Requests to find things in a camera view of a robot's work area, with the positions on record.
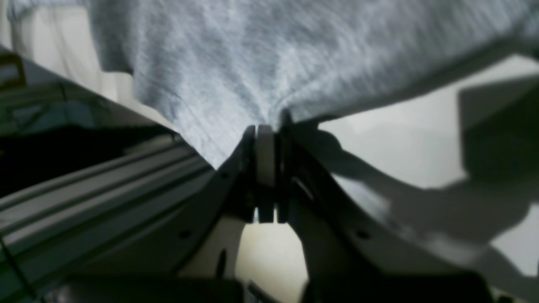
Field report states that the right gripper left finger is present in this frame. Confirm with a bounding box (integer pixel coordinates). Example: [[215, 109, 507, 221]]
[[55, 126, 277, 303]]

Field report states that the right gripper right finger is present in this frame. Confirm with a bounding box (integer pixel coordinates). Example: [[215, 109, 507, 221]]
[[276, 114, 493, 303]]

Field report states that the grey t-shirt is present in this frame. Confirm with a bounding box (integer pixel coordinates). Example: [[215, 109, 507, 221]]
[[6, 0, 538, 167]]

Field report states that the aluminium extrusion frame rail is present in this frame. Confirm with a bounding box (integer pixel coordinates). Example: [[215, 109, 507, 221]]
[[1, 142, 213, 302]]

